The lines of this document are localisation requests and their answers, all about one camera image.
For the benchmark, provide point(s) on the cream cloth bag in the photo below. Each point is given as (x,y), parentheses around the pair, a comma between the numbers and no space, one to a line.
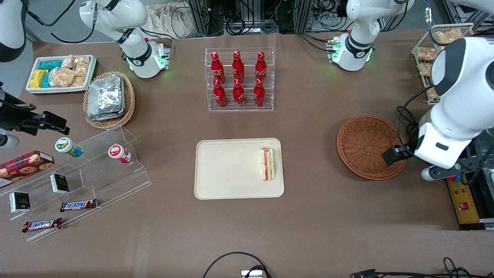
(166,19)

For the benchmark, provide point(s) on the beige rectangular tray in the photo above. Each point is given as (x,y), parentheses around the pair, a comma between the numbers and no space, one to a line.
(231,170)

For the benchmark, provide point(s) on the small silver device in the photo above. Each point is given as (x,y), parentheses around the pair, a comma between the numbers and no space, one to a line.
(252,274)

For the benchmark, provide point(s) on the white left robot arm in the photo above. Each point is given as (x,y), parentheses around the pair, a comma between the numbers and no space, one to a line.
(463,96)

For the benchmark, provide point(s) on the red cookie box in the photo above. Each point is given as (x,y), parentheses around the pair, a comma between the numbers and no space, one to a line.
(23,168)

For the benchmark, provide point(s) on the red emergency stop button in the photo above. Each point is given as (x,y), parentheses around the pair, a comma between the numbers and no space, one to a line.
(455,178)

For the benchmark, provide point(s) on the stack of foil containers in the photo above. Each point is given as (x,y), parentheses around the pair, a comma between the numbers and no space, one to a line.
(106,98)

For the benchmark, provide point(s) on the clear bag of rice crackers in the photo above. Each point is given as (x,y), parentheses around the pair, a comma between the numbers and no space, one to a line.
(68,61)
(79,81)
(82,65)
(61,77)

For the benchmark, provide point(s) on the small red rocker switch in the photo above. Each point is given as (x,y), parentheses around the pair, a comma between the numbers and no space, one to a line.
(464,205)

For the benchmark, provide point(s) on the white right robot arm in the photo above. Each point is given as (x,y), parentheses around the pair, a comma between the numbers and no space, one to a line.
(131,23)

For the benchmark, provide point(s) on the small black box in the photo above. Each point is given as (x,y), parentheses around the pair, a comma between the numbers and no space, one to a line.
(19,202)
(60,184)

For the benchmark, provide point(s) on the yellow snack packet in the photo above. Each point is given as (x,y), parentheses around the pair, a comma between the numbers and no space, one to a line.
(38,78)

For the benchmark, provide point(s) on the brown Snickers bar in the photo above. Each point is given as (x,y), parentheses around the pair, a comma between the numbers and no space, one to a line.
(78,205)
(42,224)

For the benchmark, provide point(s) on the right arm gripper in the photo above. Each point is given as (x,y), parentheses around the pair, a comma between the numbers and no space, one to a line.
(11,114)

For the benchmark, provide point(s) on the black machine with yellow panel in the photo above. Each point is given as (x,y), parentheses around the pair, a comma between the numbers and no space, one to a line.
(469,200)

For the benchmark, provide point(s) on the aluminium profile post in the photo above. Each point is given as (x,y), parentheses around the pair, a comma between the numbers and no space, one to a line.
(303,15)
(200,17)

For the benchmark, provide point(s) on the green lidded small cup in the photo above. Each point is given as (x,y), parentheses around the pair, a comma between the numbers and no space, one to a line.
(67,146)

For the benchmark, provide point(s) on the triangular layered sandwich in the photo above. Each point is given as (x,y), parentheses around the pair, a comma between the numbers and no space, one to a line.
(267,164)

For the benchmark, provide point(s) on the light tan wicker basket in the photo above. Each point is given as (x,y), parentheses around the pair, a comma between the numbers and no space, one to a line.
(129,100)

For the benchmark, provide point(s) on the teal snack packet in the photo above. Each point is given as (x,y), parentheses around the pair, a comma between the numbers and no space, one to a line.
(46,81)
(50,65)

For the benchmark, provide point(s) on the clear acrylic step display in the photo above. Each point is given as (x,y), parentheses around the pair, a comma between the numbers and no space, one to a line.
(96,181)

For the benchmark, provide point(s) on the red lidded small cup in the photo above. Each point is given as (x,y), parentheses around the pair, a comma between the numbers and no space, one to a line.
(117,152)

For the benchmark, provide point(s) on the red cola bottle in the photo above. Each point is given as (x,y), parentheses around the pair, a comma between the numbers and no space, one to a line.
(220,96)
(238,66)
(261,66)
(239,95)
(259,95)
(217,67)

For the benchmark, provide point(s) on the white rectangular snack tray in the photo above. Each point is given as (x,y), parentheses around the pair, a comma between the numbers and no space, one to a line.
(54,90)

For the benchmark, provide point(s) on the brown round wicker basket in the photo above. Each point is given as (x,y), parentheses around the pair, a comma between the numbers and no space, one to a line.
(362,146)

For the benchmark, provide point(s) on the bagged brown pastry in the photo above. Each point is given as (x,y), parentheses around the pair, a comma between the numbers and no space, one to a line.
(426,54)
(424,69)
(449,36)
(432,92)

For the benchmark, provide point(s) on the clear acrylic bottle rack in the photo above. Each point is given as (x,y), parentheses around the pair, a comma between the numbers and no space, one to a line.
(247,109)

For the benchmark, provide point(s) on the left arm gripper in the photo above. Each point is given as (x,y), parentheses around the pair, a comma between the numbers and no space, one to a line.
(401,151)

